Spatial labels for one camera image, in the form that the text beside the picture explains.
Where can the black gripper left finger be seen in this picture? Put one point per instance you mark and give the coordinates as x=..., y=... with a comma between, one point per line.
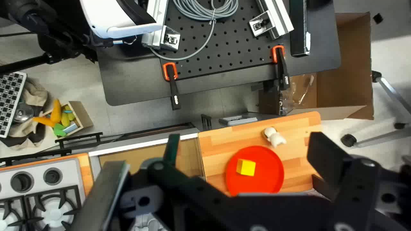
x=172, y=149

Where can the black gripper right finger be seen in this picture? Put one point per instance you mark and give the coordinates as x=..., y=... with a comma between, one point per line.
x=338, y=167

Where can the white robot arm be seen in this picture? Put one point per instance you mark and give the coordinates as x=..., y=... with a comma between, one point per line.
x=116, y=17

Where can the wooden kitchen countertop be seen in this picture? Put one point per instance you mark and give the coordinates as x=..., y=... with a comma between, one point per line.
x=222, y=145

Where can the metal tripod leg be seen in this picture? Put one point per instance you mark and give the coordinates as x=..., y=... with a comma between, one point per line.
x=380, y=129

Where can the orange black bar clamp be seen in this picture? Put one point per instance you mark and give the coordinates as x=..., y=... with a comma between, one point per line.
x=174, y=81
x=280, y=65

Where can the small white figurine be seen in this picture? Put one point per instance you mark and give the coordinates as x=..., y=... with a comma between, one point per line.
x=274, y=136

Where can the red round plate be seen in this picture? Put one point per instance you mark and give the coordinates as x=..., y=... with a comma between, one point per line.
x=265, y=180

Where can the yellow cube block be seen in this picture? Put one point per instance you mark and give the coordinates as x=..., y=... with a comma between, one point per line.
x=246, y=167

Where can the black table plate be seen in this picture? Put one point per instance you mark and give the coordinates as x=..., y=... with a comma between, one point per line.
x=136, y=81

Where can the brown cardboard box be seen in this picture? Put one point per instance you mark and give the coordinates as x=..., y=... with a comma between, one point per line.
x=347, y=77

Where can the wooden box of toys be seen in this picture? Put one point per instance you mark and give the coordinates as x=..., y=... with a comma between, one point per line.
x=65, y=120

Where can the black perforated breadboard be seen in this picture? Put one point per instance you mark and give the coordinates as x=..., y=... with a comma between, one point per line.
x=239, y=43

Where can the toy stove top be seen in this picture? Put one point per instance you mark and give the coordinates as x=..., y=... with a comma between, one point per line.
x=39, y=197

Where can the aluminium profile bracket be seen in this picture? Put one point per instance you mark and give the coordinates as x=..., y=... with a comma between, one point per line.
x=271, y=17

